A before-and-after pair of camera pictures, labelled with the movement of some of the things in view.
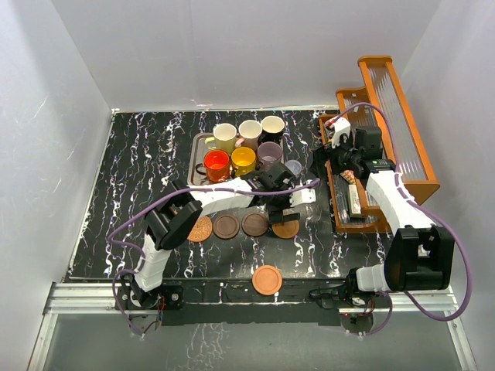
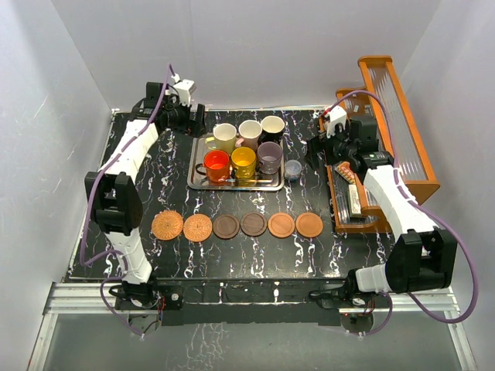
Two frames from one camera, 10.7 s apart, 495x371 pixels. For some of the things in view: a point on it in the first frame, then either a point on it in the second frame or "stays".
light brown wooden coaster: [286, 230] stays
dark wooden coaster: [254, 224] stays
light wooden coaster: [267, 280] → [308, 224]
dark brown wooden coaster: [226, 226] stays
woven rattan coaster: [201, 230] stays
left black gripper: [276, 214] → [198, 127]
